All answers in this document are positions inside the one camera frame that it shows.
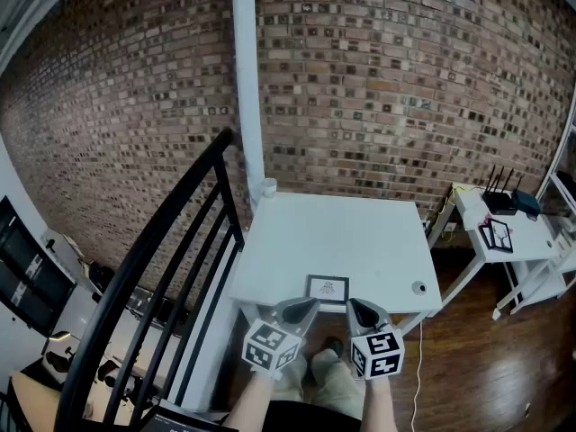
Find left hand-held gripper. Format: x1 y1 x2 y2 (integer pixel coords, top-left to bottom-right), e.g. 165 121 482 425
241 298 321 373

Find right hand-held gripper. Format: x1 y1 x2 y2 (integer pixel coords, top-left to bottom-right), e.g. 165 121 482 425
345 298 405 381

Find black framed picture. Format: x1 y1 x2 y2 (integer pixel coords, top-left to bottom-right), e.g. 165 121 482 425
305 274 351 304

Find person's left forearm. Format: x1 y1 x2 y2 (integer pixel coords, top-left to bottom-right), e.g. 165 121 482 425
222 369 281 432

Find person's right forearm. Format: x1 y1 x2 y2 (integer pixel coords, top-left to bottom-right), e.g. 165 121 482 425
364 375 400 432

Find person's khaki trousers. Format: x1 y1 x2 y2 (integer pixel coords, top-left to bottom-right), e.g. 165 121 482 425
273 347 365 410

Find person's black shirt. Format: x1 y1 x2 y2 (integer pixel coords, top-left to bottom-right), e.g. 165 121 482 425
264 400 362 432

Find black stair railing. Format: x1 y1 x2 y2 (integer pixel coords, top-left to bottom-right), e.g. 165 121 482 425
53 126 247 432

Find white side table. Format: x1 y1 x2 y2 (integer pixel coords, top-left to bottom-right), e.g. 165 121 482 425
427 182 576 321

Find black router with antennas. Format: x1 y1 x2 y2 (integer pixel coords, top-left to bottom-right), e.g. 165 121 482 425
482 164 526 216

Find black box device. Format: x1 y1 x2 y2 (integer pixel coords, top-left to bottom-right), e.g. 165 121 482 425
512 189 541 219

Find white pillar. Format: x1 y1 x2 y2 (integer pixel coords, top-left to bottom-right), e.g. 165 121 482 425
231 0 266 211

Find black glass cabinet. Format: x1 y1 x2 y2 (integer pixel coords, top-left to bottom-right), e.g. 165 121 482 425
0 195 77 338

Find wooden desk downstairs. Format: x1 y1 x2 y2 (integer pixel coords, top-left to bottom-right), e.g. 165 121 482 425
8 366 136 428

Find white cable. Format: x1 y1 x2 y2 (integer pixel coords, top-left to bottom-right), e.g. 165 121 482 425
410 321 425 432

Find yellow cable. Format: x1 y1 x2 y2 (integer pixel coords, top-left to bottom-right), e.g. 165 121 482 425
443 185 473 247

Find black-framed white picture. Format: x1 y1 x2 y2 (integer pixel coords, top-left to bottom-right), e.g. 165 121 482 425
478 217 515 255

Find white metal shelf frame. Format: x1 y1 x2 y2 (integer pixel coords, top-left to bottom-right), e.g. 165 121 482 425
535 83 576 287

